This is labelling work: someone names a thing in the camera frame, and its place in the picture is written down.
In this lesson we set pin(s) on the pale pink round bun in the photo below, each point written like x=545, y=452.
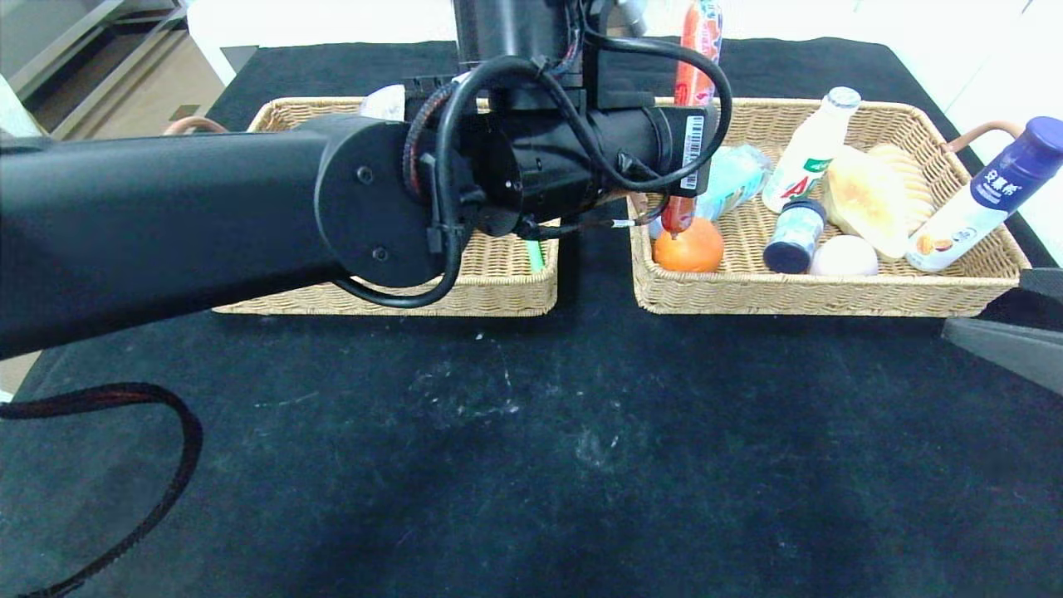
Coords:
x=843, y=257

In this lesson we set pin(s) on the orange sausage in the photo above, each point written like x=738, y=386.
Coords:
x=693, y=75

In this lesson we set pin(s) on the striped long bread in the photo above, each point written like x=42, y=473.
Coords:
x=918, y=191

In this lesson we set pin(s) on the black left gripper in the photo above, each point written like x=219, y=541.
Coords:
x=694, y=152

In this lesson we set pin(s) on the orange fruit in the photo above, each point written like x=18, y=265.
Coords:
x=693, y=253

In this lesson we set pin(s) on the water bottle light blue label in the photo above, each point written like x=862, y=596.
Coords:
x=739, y=178

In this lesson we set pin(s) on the white milk bottle green label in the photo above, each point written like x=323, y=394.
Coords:
x=810, y=158

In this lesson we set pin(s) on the white table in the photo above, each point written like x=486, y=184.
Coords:
x=332, y=21

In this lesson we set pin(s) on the grey metal shelf frame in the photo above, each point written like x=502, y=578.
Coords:
x=50, y=25

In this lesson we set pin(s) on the croissant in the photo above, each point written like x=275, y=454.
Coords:
x=868, y=203

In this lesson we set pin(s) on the purple garbage bag roll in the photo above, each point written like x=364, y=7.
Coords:
x=384, y=104

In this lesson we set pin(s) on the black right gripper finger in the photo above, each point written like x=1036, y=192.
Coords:
x=1045, y=286
x=1017, y=349

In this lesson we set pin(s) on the small dark blue jar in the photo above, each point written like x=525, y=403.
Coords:
x=795, y=237

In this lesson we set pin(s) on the white bottle with blue cap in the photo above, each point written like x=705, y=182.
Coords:
x=972, y=208

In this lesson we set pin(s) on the white hanging cloth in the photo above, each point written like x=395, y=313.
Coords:
x=12, y=112

